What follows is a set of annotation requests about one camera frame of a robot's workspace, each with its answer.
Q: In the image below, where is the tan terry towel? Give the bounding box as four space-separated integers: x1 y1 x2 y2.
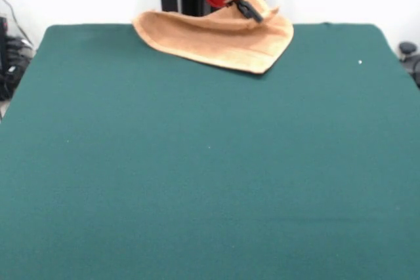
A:
131 0 295 75

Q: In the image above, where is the dark grey stand base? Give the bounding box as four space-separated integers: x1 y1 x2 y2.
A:
398 41 420 90
0 16 35 102

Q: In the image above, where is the dark green table cloth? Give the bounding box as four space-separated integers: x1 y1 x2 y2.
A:
0 23 420 280

